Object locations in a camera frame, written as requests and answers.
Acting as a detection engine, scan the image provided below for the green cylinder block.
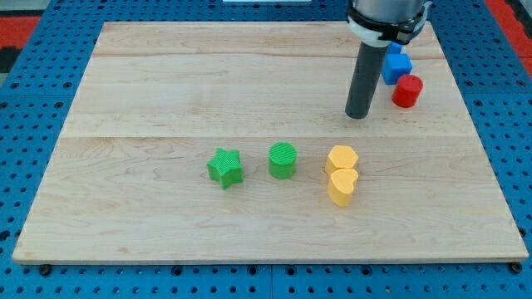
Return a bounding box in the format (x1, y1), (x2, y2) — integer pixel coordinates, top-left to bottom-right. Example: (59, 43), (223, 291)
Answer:
(268, 142), (297, 179)

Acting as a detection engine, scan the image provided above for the green star block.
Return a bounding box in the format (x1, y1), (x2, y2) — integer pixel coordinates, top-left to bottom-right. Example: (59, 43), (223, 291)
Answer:
(207, 148), (244, 189)

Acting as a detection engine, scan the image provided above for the yellow hexagon block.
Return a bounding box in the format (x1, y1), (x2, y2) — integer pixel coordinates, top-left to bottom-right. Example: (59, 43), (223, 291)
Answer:
(324, 145), (359, 175)

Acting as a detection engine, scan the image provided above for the yellow heart block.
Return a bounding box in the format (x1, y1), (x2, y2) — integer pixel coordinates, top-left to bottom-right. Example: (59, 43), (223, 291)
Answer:
(327, 169), (359, 207)

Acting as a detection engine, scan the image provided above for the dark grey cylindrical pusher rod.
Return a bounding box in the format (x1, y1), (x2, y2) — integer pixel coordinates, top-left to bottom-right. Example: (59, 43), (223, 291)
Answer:
(345, 42), (388, 119)

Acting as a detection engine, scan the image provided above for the light wooden board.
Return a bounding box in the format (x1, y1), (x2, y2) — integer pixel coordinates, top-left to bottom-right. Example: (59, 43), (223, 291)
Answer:
(12, 22), (529, 265)

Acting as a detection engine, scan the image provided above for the red cylinder block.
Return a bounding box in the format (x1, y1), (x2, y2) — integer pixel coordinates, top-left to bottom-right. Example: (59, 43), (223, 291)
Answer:
(392, 74), (424, 108)

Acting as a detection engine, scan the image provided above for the blue cube block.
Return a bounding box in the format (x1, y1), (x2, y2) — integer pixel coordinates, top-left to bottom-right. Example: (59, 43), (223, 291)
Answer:
(381, 53), (412, 85)

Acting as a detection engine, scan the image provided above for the small blue block behind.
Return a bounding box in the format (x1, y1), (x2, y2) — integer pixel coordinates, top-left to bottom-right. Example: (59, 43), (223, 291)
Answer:
(387, 42), (403, 55)

